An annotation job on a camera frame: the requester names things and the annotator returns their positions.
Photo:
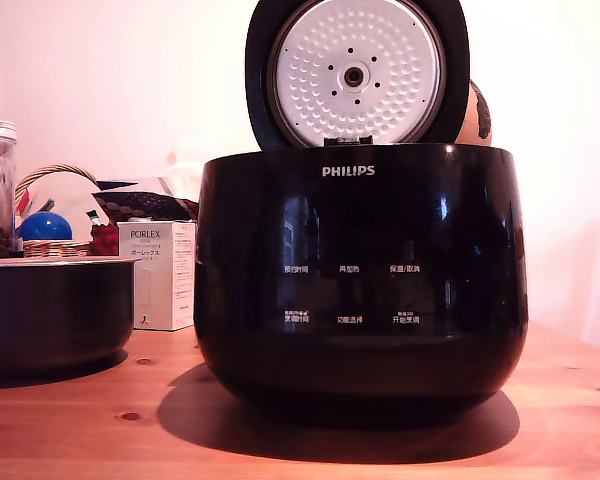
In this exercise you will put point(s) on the metallic pot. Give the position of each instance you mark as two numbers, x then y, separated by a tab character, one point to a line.
55	310

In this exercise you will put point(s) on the black Philips rice cooker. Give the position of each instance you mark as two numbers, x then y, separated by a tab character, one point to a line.
360	300

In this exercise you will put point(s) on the black rice cooker lid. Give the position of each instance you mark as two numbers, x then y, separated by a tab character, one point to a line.
356	75

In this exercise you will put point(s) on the white Porlex box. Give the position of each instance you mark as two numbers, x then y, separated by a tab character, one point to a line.
162	280

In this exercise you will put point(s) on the dark patterned cloth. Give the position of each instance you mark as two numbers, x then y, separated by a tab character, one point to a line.
145	205

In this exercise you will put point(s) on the red furry item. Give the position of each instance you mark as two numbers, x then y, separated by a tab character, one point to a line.
105	241

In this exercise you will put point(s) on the brown patterned vase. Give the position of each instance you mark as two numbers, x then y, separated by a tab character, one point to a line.
477	117

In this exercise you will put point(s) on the woven wicker basket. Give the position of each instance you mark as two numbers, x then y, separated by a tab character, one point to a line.
55	248

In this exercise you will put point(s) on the blue ball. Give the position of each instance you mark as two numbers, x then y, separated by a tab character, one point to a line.
45	227

